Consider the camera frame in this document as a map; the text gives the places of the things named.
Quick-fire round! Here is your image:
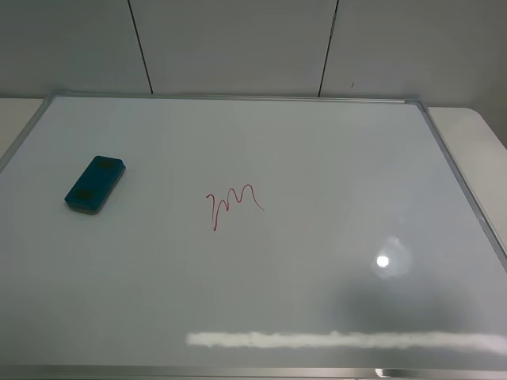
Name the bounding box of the teal whiteboard eraser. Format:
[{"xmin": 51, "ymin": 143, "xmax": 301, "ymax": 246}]
[{"xmin": 64, "ymin": 156, "xmax": 126, "ymax": 215}]

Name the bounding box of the white whiteboard with aluminium frame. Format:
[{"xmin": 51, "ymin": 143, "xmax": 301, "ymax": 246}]
[{"xmin": 1, "ymin": 93, "xmax": 506, "ymax": 379}]

